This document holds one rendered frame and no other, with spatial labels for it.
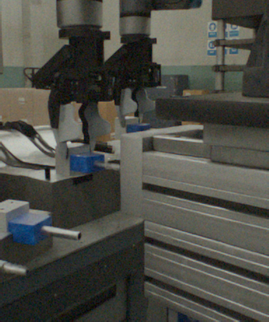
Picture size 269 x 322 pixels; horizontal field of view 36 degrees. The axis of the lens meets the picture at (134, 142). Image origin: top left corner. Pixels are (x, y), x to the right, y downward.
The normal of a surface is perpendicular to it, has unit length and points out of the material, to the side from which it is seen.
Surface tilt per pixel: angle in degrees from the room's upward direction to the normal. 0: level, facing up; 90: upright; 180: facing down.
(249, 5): 90
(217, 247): 90
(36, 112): 96
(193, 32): 90
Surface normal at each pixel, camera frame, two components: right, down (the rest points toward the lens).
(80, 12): 0.11, 0.16
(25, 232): -0.38, 0.15
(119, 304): 0.77, 0.10
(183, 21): -0.62, 0.12
